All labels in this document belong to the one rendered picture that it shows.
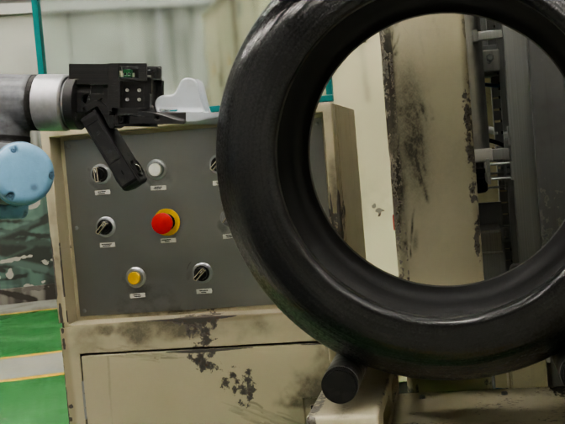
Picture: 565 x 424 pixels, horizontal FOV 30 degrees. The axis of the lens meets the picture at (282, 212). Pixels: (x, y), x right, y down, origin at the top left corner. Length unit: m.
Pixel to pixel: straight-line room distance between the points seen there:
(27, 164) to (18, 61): 9.22
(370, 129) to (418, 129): 3.29
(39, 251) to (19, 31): 2.12
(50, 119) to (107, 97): 0.08
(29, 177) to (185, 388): 0.79
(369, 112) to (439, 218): 3.30
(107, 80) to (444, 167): 0.53
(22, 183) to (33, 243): 9.11
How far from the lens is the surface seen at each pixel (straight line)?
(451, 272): 1.62
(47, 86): 1.41
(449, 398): 1.60
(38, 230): 10.38
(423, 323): 1.24
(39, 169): 1.29
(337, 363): 1.30
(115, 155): 1.40
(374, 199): 4.90
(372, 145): 4.90
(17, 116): 1.43
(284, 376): 1.93
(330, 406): 1.34
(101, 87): 1.41
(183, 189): 1.98
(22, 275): 10.41
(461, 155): 1.61
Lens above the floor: 1.18
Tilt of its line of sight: 3 degrees down
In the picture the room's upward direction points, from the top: 5 degrees counter-clockwise
